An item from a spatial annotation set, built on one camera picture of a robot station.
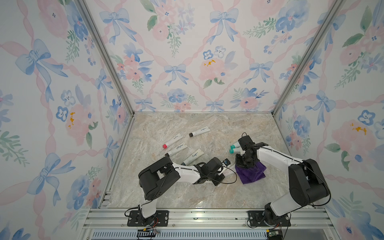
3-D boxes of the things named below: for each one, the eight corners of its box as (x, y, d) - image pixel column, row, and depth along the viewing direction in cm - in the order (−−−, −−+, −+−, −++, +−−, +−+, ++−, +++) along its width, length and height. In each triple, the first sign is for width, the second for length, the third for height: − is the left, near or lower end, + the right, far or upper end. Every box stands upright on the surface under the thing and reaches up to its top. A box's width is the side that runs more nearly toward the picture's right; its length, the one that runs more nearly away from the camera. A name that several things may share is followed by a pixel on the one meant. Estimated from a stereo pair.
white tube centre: (185, 169, 93) (185, 167, 91) (182, 165, 94) (181, 163, 92) (203, 154, 99) (203, 152, 97) (199, 150, 101) (199, 148, 99)
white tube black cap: (191, 138, 107) (191, 137, 105) (189, 135, 109) (188, 133, 107) (209, 131, 111) (210, 129, 110) (207, 128, 113) (207, 126, 112)
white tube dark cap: (167, 159, 97) (167, 157, 95) (165, 155, 99) (164, 153, 97) (187, 147, 103) (187, 145, 101) (184, 143, 104) (184, 142, 103)
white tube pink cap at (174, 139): (165, 150, 101) (164, 148, 99) (162, 147, 102) (161, 145, 101) (182, 137, 107) (182, 135, 106) (179, 134, 109) (179, 133, 107)
